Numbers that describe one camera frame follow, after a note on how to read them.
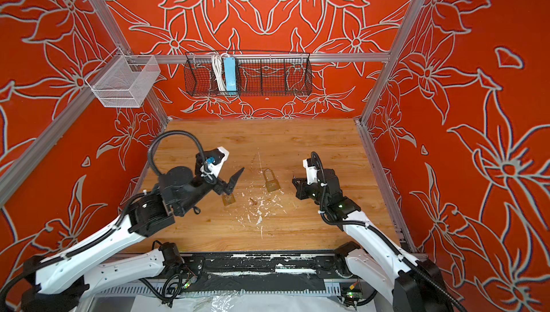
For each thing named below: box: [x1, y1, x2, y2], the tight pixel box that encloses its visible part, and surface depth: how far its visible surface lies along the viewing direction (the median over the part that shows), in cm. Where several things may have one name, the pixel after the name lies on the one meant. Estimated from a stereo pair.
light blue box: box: [223, 57, 238, 92], surface depth 92 cm
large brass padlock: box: [263, 168, 281, 193], surface depth 95 cm
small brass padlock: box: [222, 193, 236, 207], surface depth 90 cm
